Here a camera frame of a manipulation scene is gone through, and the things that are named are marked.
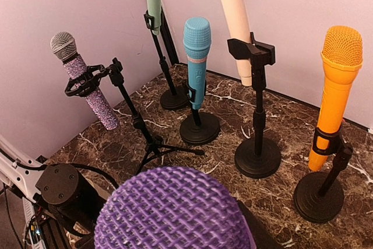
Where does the beige pink microphone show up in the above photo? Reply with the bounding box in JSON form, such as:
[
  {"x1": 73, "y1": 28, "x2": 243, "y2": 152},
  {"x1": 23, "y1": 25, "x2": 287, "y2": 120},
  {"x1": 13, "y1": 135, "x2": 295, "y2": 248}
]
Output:
[{"x1": 207, "y1": 0, "x2": 253, "y2": 87}]

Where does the glitter purple silver microphone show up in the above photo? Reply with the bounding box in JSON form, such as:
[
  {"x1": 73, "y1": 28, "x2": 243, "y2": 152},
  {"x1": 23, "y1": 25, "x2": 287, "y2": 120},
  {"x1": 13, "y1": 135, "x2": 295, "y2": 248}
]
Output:
[{"x1": 50, "y1": 31, "x2": 119, "y2": 131}]

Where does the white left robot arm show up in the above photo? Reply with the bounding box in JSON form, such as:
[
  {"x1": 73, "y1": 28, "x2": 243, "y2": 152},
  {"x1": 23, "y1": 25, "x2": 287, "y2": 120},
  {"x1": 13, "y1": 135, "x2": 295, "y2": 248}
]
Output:
[{"x1": 1, "y1": 138, "x2": 118, "y2": 248}]

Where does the black stand of blue microphone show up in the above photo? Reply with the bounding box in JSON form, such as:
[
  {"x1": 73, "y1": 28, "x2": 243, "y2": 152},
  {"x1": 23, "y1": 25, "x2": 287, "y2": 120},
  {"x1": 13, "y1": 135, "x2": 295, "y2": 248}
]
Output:
[{"x1": 180, "y1": 80, "x2": 221, "y2": 146}]

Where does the orange microphone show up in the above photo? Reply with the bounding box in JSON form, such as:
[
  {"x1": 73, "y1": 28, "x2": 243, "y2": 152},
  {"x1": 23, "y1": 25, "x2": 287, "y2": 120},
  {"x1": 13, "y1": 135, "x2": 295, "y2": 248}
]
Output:
[{"x1": 308, "y1": 25, "x2": 364, "y2": 172}]

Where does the black tripod microphone stand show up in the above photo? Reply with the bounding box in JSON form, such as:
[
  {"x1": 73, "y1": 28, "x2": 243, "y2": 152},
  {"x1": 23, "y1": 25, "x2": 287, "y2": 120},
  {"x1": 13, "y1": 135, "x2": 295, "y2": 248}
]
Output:
[{"x1": 65, "y1": 58, "x2": 205, "y2": 174}]

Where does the left black frame post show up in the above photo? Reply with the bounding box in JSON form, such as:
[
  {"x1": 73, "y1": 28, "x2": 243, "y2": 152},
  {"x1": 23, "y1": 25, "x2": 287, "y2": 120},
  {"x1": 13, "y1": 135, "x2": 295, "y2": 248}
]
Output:
[{"x1": 159, "y1": 3, "x2": 180, "y2": 65}]

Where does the black stand of green microphone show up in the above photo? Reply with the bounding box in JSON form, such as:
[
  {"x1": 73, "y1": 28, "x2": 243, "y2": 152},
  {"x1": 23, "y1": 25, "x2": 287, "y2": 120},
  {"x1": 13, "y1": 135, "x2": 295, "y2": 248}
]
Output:
[{"x1": 144, "y1": 11, "x2": 189, "y2": 111}]

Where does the blue microphone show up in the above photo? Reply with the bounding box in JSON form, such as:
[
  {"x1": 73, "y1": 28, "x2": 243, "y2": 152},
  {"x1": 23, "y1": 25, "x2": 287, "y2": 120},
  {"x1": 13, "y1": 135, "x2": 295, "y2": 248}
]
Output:
[{"x1": 183, "y1": 17, "x2": 212, "y2": 110}]

